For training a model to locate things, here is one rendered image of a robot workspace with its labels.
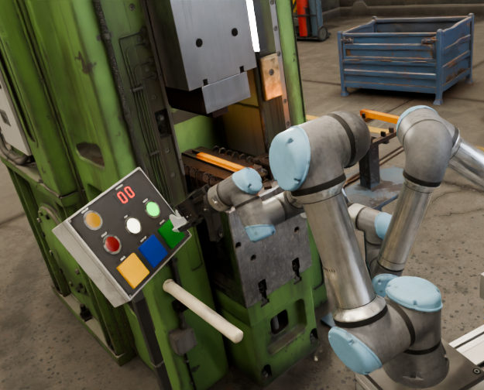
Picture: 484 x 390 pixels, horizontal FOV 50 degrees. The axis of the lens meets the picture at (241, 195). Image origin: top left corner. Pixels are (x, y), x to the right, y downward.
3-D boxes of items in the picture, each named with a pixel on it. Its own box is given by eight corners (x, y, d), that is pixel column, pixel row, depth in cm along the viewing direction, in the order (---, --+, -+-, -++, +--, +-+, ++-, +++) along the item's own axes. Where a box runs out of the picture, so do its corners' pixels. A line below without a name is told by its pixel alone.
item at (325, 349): (358, 359, 234) (358, 357, 234) (264, 440, 205) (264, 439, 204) (298, 321, 264) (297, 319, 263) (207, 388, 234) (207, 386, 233)
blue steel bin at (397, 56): (474, 81, 555) (477, 12, 523) (440, 105, 508) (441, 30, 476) (376, 75, 636) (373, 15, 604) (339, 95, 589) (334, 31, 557)
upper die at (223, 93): (251, 97, 187) (246, 70, 182) (207, 114, 176) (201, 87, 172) (187, 85, 218) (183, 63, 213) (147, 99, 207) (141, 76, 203)
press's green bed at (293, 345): (321, 345, 246) (311, 265, 225) (263, 391, 227) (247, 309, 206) (248, 299, 287) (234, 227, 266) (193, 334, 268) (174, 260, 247)
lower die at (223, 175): (265, 183, 202) (261, 164, 199) (224, 204, 192) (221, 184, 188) (204, 161, 233) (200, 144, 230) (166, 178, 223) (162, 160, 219)
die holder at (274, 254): (313, 265, 225) (301, 173, 205) (246, 309, 206) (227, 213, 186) (234, 227, 266) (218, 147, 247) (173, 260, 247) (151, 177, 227)
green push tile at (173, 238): (185, 235, 163) (171, 217, 162) (173, 248, 158) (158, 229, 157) (182, 237, 165) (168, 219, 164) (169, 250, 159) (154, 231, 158)
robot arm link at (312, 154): (422, 354, 109) (345, 107, 101) (370, 390, 103) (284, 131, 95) (384, 340, 120) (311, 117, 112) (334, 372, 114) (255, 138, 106)
